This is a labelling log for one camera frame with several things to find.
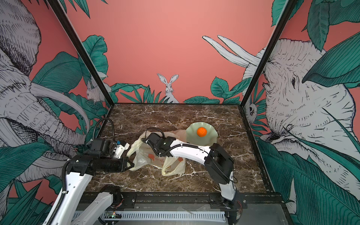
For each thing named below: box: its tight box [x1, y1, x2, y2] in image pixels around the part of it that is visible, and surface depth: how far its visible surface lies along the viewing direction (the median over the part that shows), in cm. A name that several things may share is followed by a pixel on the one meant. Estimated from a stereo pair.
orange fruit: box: [196, 127, 208, 138], surface depth 99 cm
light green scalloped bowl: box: [185, 121, 218, 147], surface depth 102 cm
